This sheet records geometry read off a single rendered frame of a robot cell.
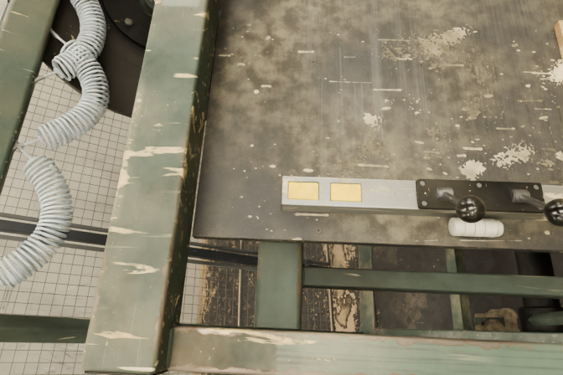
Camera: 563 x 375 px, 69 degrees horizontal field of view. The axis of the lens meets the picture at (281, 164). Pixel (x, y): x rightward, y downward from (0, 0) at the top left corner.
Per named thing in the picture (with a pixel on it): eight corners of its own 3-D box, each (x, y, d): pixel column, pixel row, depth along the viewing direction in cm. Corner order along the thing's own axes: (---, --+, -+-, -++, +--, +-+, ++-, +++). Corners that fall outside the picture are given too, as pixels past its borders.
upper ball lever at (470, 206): (451, 203, 68) (489, 227, 54) (428, 202, 68) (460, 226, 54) (453, 181, 67) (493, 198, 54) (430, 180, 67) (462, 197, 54)
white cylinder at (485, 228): (448, 237, 69) (497, 238, 68) (455, 233, 66) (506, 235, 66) (446, 220, 70) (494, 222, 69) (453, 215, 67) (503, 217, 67)
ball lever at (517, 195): (525, 206, 67) (582, 230, 54) (502, 205, 67) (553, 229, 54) (528, 183, 67) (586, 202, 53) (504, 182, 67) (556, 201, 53)
